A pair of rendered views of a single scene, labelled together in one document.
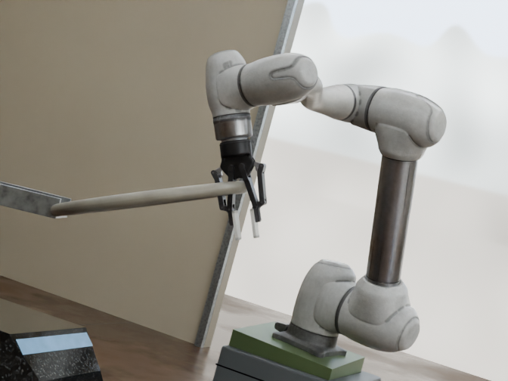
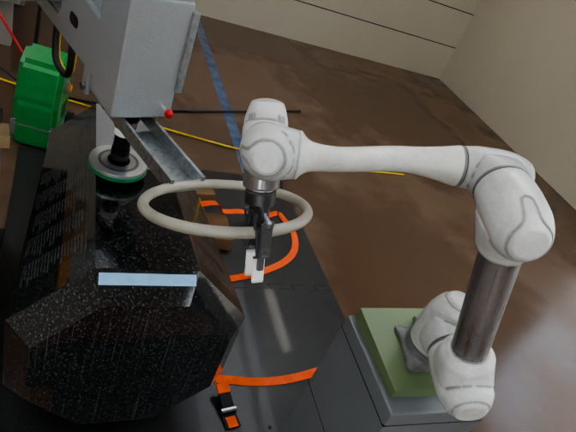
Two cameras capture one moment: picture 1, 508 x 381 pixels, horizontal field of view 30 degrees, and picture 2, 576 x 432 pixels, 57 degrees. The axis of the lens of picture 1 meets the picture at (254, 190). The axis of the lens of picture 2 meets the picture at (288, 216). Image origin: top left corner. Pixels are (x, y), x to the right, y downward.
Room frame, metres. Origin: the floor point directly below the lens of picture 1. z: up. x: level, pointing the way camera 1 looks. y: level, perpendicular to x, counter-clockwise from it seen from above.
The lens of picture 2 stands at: (1.46, -0.66, 2.04)
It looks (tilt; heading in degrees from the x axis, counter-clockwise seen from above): 33 degrees down; 38
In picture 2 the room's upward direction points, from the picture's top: 23 degrees clockwise
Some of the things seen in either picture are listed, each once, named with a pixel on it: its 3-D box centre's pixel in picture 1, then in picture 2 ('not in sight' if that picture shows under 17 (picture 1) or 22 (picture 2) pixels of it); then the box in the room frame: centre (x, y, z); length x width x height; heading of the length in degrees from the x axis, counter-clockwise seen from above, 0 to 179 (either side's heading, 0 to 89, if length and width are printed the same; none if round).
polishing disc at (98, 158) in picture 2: not in sight; (118, 161); (2.34, 0.89, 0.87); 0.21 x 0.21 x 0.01
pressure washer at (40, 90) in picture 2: not in sight; (45, 75); (2.62, 2.42, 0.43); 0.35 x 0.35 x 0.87; 54
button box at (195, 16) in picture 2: not in sight; (182, 50); (2.45, 0.82, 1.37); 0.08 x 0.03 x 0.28; 88
